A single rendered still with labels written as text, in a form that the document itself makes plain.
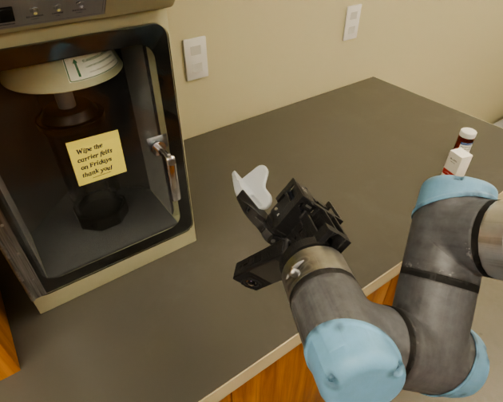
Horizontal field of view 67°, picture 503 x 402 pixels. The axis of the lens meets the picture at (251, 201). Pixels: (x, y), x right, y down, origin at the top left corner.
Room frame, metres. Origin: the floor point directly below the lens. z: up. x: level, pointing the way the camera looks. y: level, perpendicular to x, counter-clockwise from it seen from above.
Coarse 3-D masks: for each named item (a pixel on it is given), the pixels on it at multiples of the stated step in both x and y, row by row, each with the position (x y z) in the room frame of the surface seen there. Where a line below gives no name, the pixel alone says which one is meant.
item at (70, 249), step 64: (0, 64) 0.45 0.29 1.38; (64, 64) 0.49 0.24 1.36; (128, 64) 0.53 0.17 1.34; (0, 128) 0.43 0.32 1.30; (64, 128) 0.47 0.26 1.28; (128, 128) 0.52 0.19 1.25; (0, 192) 0.41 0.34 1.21; (64, 192) 0.46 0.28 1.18; (128, 192) 0.51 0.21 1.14; (64, 256) 0.44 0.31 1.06; (128, 256) 0.49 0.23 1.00
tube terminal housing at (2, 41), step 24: (72, 24) 0.51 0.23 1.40; (96, 24) 0.53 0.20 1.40; (120, 24) 0.55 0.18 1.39; (0, 48) 0.46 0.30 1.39; (192, 216) 0.59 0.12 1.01; (168, 240) 0.55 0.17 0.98; (192, 240) 0.58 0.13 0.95; (120, 264) 0.49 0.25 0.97; (144, 264) 0.52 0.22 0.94; (72, 288) 0.44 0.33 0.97
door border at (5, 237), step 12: (0, 216) 0.40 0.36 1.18; (0, 228) 0.40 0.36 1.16; (0, 240) 0.39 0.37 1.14; (12, 240) 0.40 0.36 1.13; (12, 252) 0.40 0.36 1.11; (12, 264) 0.39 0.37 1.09; (24, 264) 0.40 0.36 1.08; (24, 276) 0.40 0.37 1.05; (36, 276) 0.41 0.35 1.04; (24, 288) 0.39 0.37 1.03; (36, 288) 0.40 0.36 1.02
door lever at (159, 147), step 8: (160, 144) 0.55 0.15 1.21; (152, 152) 0.54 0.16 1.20; (160, 152) 0.53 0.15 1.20; (168, 160) 0.50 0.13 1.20; (168, 168) 0.50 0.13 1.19; (168, 176) 0.50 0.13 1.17; (176, 176) 0.51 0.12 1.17; (168, 184) 0.51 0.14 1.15; (176, 184) 0.51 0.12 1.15; (176, 192) 0.51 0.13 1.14; (176, 200) 0.51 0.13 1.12
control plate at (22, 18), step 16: (0, 0) 0.42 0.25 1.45; (16, 0) 0.43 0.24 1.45; (32, 0) 0.44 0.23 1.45; (48, 0) 0.45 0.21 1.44; (64, 0) 0.46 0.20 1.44; (80, 0) 0.47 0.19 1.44; (96, 0) 0.48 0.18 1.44; (16, 16) 0.44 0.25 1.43; (32, 16) 0.45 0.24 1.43; (48, 16) 0.46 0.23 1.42; (64, 16) 0.47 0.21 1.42; (80, 16) 0.49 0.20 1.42
